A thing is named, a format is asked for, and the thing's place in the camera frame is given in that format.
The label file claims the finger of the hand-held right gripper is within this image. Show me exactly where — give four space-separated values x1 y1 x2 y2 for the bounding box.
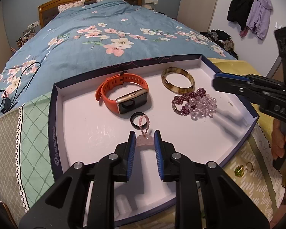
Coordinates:
214 72 286 92
213 76 286 105

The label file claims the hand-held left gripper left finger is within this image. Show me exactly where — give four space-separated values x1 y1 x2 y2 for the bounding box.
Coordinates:
18 131 136 229

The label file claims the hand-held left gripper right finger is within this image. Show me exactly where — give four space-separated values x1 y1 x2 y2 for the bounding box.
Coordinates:
154 129 270 229

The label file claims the pink stone charm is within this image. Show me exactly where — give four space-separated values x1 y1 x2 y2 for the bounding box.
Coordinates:
136 115 155 146

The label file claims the black ring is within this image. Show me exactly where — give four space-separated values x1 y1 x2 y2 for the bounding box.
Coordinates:
130 112 149 127

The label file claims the purple bead bracelet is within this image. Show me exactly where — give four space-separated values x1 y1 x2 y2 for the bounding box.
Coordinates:
172 88 206 115

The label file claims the dark blue shallow box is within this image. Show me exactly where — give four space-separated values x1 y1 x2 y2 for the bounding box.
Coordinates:
48 54 260 227

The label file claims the orange smartwatch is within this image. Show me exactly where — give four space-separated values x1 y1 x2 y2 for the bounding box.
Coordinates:
96 70 149 114

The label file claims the amber bangle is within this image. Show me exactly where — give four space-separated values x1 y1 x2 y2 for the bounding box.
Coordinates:
161 67 195 94

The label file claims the person's right hand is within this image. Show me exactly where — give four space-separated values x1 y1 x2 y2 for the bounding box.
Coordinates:
270 118 286 161

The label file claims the pile of dark clothes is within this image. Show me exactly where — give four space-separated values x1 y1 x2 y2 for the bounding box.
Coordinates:
200 29 239 59

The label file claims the black jacket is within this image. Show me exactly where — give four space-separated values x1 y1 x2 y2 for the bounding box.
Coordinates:
227 0 254 30

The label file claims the purple jacket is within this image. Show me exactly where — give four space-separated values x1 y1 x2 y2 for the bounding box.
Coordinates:
247 0 273 40

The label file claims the patchwork cloth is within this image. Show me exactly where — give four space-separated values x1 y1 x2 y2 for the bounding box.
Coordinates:
0 57 286 229

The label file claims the bed with floral blue duvet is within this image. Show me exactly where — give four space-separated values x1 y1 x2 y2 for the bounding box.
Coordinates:
0 0 239 124

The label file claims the row of cosmetic bottles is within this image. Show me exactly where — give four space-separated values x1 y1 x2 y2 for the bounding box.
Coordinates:
15 25 36 48

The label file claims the wooden headboard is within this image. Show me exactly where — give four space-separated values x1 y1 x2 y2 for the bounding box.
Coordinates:
38 0 143 30

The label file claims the black cable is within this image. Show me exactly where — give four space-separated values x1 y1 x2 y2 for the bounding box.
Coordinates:
0 61 41 115

